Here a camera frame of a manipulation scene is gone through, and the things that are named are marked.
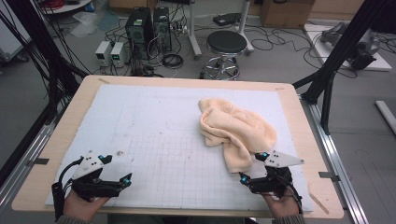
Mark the long tape strip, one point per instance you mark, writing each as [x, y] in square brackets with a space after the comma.
[319, 202]

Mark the white power supply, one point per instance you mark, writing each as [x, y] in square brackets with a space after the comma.
[103, 53]
[119, 54]

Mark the peach towel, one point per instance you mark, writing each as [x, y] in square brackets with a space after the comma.
[236, 127]

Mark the cardboard box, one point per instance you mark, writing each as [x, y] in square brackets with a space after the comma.
[286, 14]

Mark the metal bracket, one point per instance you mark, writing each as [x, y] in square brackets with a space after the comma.
[328, 176]
[39, 161]

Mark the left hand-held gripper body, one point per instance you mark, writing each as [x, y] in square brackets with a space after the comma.
[88, 165]

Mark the white tube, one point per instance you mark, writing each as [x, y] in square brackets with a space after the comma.
[386, 115]

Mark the aluminium rail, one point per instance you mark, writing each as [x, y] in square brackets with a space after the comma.
[339, 161]
[28, 155]

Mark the person's left hand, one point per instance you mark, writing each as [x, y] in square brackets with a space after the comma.
[79, 208]

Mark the white grid mat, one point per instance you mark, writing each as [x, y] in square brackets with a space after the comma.
[149, 124]

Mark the white stand leg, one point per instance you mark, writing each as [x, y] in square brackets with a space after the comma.
[193, 31]
[244, 21]

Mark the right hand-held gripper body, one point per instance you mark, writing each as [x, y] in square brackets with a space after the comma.
[280, 159]

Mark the large black computer tower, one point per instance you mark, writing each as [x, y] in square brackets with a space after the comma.
[138, 31]

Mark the person's right hand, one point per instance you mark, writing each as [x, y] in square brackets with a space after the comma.
[285, 207]

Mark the round white table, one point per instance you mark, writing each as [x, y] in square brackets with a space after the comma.
[68, 6]

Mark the clear plastic sheet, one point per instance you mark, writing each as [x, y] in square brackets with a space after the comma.
[85, 23]

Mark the slim black computer tower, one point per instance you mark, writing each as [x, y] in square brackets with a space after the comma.
[162, 28]

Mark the white floor board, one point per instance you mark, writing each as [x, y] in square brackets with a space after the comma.
[317, 46]

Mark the black round stool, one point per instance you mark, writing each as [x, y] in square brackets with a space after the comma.
[226, 41]

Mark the black flat device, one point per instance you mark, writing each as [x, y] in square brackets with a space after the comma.
[226, 19]

